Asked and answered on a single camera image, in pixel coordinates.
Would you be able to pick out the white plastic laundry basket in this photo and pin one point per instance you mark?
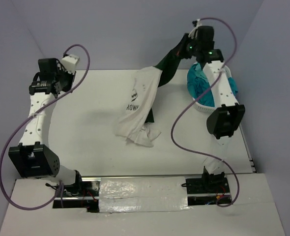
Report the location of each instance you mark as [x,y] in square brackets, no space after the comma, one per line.
[209,103]

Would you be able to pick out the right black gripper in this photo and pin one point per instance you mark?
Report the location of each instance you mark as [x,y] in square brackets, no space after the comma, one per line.
[188,39]

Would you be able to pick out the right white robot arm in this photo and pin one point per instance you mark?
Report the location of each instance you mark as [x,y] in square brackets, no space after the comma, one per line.
[209,86]

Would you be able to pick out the white and green t-shirt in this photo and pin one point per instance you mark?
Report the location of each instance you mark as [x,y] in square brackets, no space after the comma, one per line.
[135,124]

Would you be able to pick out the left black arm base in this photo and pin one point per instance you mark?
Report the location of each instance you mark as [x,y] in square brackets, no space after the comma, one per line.
[80,188]

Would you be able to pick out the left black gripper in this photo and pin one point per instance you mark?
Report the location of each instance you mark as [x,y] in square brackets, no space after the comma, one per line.
[72,76]

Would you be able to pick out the silver tape sheet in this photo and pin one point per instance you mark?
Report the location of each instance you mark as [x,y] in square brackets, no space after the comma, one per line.
[142,194]

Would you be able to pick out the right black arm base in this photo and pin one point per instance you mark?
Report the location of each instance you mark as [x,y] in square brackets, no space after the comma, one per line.
[207,184]

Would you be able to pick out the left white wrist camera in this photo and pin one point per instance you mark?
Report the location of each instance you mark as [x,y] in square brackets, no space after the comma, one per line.
[70,63]

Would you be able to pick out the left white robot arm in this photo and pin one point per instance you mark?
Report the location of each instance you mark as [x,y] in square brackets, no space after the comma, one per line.
[32,157]

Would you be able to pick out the teal t-shirt in basket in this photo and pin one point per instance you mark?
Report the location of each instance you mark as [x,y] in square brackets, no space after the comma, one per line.
[199,83]

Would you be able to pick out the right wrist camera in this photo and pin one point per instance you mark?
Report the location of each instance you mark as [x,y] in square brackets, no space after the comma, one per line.
[196,24]

